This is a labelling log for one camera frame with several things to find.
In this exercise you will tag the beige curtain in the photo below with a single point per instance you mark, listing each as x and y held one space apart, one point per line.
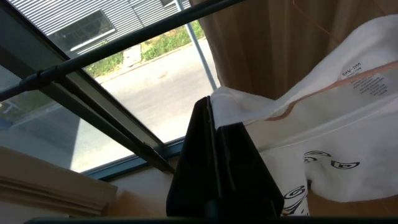
264 46
46 186

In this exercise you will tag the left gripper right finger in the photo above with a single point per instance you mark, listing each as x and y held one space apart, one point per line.
252 193

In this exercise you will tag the white garment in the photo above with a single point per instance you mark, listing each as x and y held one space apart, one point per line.
342 130

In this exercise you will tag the pink clothes hanger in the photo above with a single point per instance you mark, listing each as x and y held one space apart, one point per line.
357 75
311 20

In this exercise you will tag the black clothes rack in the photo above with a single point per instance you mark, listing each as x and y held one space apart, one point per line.
124 42

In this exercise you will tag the window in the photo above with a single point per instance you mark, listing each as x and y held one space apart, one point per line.
155 93

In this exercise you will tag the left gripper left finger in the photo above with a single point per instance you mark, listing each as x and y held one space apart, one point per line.
196 186

